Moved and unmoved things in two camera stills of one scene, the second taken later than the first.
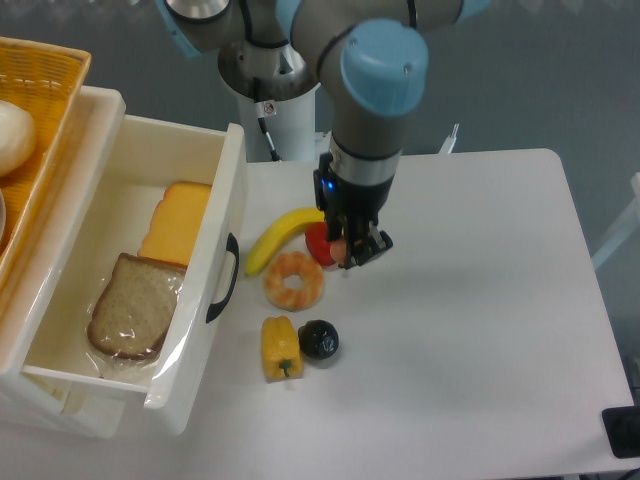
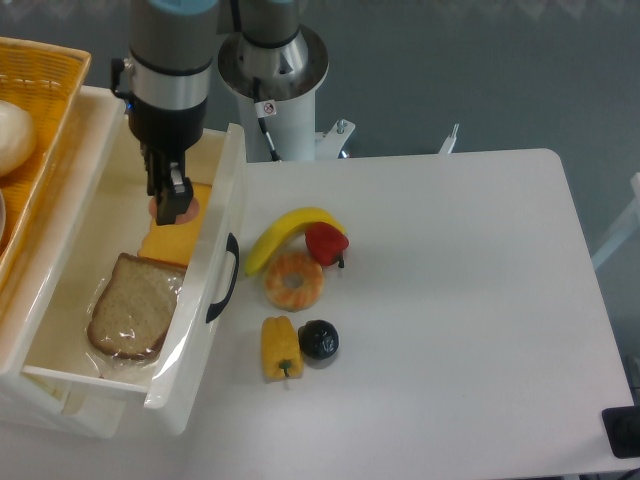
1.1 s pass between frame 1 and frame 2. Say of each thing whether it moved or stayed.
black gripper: moved
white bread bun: stayed
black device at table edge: stayed
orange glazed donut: stayed
